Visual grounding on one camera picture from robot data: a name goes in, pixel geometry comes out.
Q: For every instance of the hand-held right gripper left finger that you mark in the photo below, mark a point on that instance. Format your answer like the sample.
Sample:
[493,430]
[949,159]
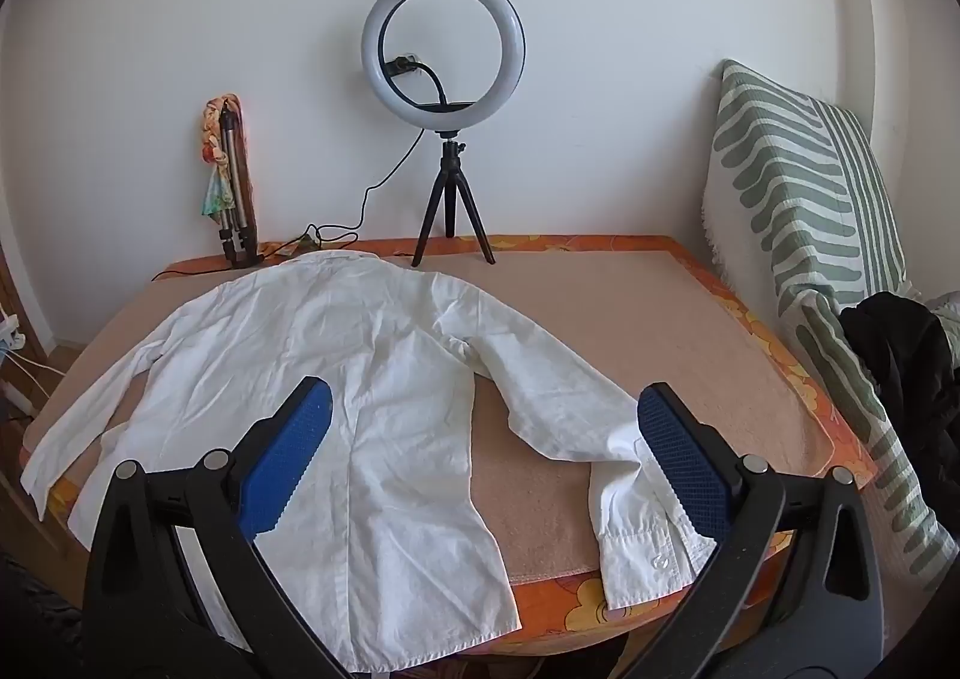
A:
[285,454]

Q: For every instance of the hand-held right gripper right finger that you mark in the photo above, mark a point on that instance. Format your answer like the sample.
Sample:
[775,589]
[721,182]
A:
[682,454]

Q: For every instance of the white long-sleeved shirt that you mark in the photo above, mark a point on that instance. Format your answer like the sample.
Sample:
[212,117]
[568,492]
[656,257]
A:
[375,379]

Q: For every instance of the orange floral sheet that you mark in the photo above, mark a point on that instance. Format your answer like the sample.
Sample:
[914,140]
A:
[562,611]

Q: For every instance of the black cloth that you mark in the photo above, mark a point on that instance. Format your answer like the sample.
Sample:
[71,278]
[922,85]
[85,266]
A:
[900,364]

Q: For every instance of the folded silver tripod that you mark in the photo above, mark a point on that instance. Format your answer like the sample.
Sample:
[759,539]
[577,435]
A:
[234,199]

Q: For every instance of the colourful patterned scarf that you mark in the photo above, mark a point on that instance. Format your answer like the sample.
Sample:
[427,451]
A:
[214,199]

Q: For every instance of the green striped white cushion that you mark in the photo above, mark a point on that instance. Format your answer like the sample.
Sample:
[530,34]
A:
[787,184]

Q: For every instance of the white power strip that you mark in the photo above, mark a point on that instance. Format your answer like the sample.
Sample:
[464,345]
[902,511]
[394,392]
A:
[7,330]

